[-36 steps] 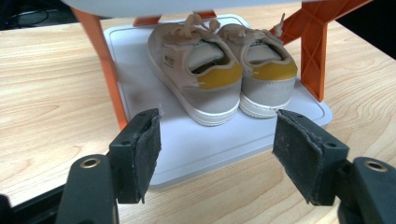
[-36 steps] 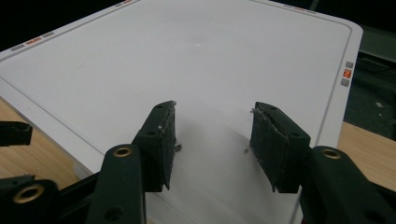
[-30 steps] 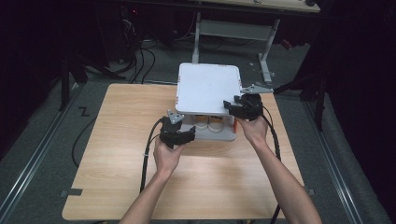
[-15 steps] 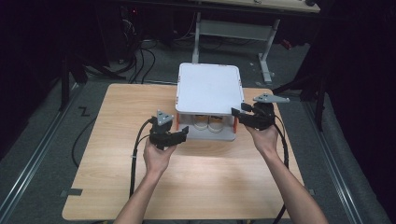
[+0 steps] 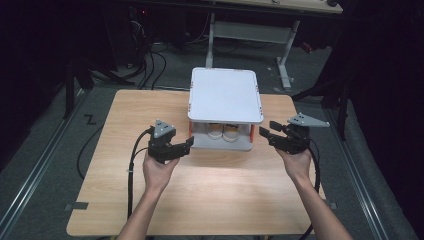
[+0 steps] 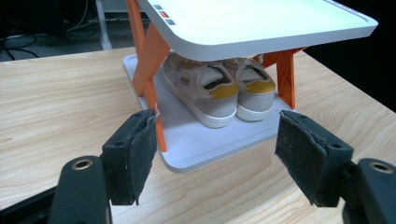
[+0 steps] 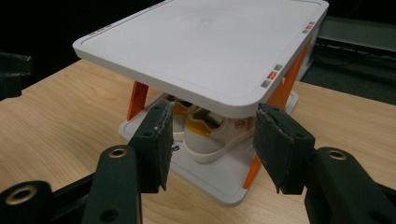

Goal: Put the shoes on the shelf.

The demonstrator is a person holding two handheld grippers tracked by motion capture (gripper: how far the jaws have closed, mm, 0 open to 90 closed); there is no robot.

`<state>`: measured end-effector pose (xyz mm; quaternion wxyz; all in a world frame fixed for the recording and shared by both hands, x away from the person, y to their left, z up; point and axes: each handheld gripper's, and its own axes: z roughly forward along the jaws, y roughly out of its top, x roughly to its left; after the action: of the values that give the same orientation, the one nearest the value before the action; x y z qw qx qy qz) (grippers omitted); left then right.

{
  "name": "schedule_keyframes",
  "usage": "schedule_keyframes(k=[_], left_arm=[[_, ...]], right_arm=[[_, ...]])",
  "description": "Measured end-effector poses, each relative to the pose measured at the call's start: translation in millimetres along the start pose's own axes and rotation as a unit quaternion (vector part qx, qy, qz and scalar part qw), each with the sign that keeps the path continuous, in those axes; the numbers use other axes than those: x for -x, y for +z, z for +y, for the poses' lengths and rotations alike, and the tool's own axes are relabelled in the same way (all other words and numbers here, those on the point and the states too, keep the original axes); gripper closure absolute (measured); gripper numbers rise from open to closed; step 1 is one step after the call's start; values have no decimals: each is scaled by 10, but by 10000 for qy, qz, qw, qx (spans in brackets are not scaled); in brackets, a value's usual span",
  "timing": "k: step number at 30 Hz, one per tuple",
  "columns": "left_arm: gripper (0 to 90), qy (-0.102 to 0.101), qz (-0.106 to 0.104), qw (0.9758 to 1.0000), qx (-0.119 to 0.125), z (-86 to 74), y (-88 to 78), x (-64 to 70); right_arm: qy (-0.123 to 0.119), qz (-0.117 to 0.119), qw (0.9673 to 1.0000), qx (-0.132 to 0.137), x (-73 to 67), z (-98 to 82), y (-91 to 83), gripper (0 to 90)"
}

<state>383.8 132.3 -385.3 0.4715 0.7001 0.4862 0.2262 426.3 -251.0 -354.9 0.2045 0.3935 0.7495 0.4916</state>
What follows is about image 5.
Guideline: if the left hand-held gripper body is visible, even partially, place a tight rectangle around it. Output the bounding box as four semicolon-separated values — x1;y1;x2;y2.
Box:
147;118;184;165

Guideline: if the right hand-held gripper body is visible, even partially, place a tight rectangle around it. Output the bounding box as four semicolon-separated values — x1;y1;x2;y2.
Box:
273;112;331;156

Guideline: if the white and grey sneaker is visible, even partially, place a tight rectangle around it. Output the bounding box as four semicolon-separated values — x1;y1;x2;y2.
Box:
206;122;224;140
222;123;240;143

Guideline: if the white two-tier shoe rack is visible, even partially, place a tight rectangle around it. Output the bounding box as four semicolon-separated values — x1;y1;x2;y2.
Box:
187;67;265;152

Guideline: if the person's right hand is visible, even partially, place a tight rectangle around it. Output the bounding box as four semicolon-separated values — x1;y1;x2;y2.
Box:
275;146;315;184

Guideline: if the person's left hand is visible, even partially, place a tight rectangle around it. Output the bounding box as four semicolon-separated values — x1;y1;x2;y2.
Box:
142;153;181;195

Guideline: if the black metal stand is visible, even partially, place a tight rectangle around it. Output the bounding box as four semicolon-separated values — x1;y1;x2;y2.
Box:
291;74;353;142
62;58;134;121

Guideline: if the small red object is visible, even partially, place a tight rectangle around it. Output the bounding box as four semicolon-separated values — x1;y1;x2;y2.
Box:
300;41;315;55

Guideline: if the desk with white metal legs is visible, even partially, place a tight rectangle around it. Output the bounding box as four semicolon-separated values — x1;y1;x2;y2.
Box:
203;0;344;92

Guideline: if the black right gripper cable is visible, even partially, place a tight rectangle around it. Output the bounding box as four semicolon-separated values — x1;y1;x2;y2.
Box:
297;139;322;240

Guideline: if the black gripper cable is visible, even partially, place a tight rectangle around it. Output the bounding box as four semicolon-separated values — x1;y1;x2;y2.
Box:
297;139;322;240
126;127;156;220

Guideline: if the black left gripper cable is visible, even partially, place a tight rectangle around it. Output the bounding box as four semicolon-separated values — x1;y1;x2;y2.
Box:
126;127;156;220

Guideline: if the metal floor rail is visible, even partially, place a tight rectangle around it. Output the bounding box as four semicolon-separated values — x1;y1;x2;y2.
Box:
0;89;90;232
323;108;390;240

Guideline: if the thin black floor cable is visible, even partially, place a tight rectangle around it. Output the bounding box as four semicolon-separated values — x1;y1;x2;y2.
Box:
76;124;105;181

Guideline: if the black floor cables bundle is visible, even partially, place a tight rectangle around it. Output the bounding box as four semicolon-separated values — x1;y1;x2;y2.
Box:
126;19;168;91

